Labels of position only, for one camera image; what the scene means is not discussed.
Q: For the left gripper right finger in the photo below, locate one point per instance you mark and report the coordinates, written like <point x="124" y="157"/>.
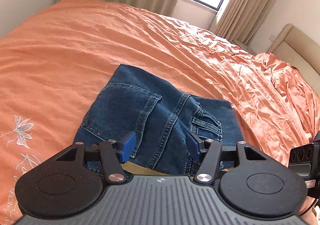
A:
<point x="209" y="153"/>

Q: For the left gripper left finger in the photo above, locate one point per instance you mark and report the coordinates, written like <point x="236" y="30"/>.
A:
<point x="111" y="154"/>

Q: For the blue denim jeans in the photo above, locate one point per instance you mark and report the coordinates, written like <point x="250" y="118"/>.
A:
<point x="160" y="115"/>

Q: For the orange bed cover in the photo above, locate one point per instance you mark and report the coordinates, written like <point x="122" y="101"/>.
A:
<point x="55" y="63"/>

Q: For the beige headboard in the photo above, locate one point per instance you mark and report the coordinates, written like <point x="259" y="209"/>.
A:
<point x="296" y="48"/>

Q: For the right beige curtain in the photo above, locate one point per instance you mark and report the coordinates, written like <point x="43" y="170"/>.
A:
<point x="239" y="20"/>

